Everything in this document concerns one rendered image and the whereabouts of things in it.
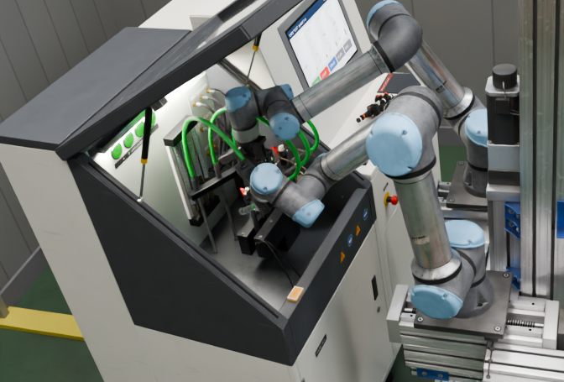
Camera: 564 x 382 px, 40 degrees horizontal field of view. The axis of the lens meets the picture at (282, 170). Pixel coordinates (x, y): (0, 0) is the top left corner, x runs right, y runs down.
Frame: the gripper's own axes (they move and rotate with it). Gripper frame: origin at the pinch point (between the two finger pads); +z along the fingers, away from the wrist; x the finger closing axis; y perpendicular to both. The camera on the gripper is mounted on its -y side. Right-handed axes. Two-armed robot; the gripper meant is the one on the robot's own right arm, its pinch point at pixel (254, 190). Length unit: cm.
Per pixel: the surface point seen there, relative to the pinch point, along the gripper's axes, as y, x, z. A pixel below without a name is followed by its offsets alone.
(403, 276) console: 23, 51, 77
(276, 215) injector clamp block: 0.5, 7.4, 15.8
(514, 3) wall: 34, 201, 29
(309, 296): 23.0, -18.3, 22.3
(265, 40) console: -10, 40, -31
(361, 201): 23.1, 24.9, 19.3
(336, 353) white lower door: 23, -9, 56
